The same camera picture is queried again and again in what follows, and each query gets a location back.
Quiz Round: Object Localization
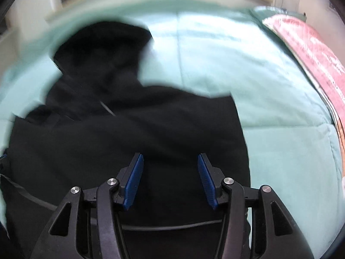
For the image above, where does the pink patterned blanket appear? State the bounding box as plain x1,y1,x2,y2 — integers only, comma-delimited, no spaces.
263,13,345,152

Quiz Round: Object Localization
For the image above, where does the black hoodie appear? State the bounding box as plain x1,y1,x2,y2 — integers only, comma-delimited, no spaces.
0,21,252,259

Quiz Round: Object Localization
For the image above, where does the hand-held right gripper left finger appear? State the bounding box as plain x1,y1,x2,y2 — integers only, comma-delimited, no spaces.
30,152,144,259

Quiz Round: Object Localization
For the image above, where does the mint green bed quilt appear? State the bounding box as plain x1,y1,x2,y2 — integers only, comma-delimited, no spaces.
0,0,343,259

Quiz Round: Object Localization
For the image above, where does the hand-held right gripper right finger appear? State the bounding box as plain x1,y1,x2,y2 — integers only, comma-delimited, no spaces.
197,153,315,259

